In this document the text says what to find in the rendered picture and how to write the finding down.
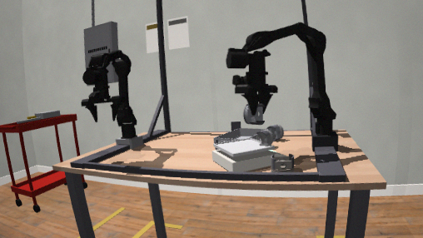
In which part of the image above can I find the white digital scale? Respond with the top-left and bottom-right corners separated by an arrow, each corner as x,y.
211,138 -> 285,171

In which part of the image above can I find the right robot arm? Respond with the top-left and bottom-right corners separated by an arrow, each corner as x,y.
82,50 -> 137,139

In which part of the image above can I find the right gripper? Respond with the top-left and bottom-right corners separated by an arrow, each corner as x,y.
81,83 -> 126,122

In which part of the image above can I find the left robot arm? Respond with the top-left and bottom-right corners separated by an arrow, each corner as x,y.
226,22 -> 336,136

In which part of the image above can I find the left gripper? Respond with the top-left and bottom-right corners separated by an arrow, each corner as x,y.
235,68 -> 278,116

